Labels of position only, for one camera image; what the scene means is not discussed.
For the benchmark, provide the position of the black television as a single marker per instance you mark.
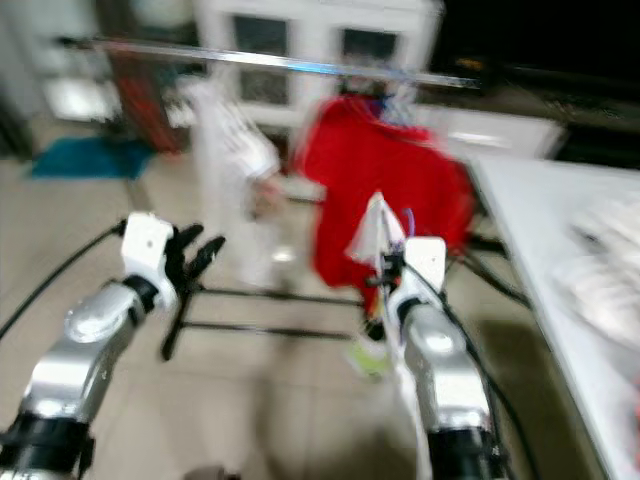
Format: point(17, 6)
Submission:
point(540, 30)

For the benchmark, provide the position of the white monster print shirt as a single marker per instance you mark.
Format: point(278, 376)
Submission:
point(375, 235)

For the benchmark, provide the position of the white framed glass door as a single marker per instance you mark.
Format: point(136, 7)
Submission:
point(80, 100)

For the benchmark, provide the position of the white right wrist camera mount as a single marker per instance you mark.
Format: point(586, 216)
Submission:
point(425, 260)

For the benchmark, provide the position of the purple plastic hanger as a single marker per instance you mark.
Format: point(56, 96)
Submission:
point(408, 222)

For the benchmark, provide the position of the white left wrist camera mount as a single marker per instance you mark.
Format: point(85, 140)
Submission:
point(148, 245)

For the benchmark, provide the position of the white low cabinet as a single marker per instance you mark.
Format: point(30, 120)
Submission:
point(520, 135)

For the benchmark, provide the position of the grey curtain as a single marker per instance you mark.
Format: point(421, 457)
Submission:
point(140, 60)

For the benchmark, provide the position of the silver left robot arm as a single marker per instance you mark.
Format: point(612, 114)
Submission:
point(80, 360)

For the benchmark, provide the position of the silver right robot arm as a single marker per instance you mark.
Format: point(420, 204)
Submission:
point(440, 370)

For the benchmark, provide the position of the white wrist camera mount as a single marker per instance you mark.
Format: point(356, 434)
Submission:
point(148, 245)
point(425, 260)

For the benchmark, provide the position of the white collared shirt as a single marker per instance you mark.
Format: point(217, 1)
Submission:
point(230, 160)

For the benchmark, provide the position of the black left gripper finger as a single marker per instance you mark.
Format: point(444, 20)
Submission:
point(183, 245)
point(208, 257)

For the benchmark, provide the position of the white glass-door cabinet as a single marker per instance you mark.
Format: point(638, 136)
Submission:
point(310, 15)

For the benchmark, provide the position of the teal floor mat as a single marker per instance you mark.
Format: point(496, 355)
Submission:
point(80, 158)

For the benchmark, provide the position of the metal clothes rack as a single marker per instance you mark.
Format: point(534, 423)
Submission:
point(260, 61)

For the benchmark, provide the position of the white cloth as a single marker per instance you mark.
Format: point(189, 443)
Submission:
point(600, 270)

